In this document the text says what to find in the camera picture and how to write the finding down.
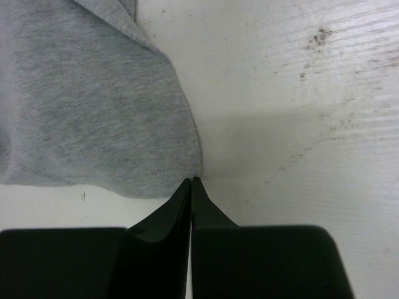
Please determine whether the grey tank top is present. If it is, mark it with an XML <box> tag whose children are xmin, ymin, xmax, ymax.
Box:
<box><xmin>1</xmin><ymin>1</ymin><xmax>201</xmax><ymax>199</ymax></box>

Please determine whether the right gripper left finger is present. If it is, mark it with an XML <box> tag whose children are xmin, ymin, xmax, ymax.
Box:
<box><xmin>1</xmin><ymin>179</ymin><xmax>191</xmax><ymax>298</ymax></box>

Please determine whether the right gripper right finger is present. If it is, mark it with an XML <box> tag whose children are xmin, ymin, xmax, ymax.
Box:
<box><xmin>191</xmin><ymin>178</ymin><xmax>353</xmax><ymax>298</ymax></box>

